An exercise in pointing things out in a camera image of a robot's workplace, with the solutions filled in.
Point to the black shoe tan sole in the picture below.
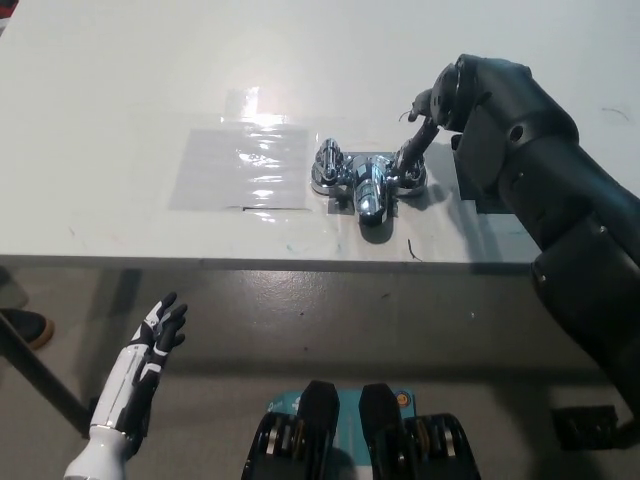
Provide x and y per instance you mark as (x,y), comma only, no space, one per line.
(27,327)

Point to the grey trouser leg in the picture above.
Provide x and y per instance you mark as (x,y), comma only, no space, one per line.
(11,287)

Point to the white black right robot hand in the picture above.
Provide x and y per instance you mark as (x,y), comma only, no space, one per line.
(425,135)

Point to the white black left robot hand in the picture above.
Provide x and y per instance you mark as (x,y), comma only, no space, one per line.
(125,390)

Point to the black diagonal table leg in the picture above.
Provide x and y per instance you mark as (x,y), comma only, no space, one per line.
(45,375)

